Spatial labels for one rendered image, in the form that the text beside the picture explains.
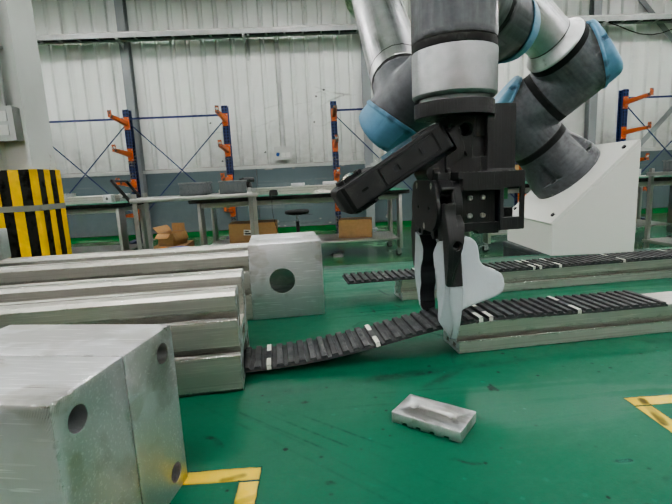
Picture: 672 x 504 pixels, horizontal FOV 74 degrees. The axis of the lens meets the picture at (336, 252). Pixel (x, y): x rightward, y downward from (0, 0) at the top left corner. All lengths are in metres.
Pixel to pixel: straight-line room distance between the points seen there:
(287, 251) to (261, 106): 7.67
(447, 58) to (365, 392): 0.28
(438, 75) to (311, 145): 7.72
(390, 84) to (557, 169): 0.55
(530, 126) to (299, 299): 0.63
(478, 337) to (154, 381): 0.31
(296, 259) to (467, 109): 0.27
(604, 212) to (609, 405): 0.65
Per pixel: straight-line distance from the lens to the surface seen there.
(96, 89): 8.97
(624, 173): 1.01
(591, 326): 0.52
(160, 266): 0.57
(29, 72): 3.84
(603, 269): 0.75
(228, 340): 0.37
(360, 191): 0.38
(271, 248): 0.55
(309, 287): 0.56
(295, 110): 8.17
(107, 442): 0.23
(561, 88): 0.99
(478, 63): 0.41
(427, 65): 0.41
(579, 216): 0.97
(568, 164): 1.03
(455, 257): 0.39
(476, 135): 0.43
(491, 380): 0.40
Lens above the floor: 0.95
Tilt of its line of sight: 10 degrees down
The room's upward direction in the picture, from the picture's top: 3 degrees counter-clockwise
